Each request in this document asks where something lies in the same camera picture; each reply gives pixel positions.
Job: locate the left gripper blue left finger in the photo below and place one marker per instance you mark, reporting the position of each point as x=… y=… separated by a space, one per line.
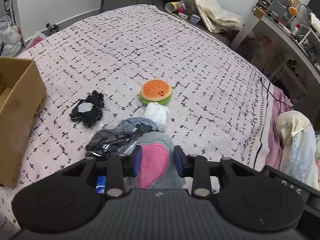
x=131 y=163

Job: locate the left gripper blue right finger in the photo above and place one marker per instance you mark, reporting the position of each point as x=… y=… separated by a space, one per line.
x=185 y=164

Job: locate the black plastic item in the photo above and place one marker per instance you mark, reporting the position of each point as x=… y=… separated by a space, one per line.
x=110 y=142

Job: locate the blue denim cloth piece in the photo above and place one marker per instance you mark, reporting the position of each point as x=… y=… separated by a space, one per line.
x=137 y=126

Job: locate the hamburger plush toy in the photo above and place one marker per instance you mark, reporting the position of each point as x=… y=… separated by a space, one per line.
x=155 y=91

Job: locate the blue tissue pack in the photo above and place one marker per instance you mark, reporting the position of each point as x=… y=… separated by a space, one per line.
x=100 y=185

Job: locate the white crumpled soft cloth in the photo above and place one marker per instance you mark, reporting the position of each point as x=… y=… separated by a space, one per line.
x=159 y=114

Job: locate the black felt patch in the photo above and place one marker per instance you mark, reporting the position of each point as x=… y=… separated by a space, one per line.
x=89 y=110

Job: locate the pink bed sheet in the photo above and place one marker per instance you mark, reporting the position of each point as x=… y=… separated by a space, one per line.
x=269 y=151

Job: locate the beige blue clothing pile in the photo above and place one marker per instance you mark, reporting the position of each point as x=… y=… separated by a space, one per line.
x=299 y=144

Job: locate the brown cardboard box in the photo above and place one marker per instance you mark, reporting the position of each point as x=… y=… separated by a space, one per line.
x=23 y=93

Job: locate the grey white desk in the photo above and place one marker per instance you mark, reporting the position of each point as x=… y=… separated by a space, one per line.
x=280 y=58

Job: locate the cream tote bag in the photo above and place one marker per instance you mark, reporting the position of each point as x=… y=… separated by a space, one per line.
x=216 y=19

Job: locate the sneakers on floor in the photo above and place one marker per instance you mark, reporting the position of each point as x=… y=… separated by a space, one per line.
x=51 y=29

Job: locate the red white plastic bag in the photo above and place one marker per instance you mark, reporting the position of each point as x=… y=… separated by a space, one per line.
x=38 y=37

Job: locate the paper cup on floor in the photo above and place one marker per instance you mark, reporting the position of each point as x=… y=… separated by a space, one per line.
x=175 y=7

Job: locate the white plastic bags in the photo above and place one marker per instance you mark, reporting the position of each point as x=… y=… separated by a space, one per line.
x=11 y=39

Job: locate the grey drawer organizer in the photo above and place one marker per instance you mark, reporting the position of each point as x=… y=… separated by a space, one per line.
x=279 y=7

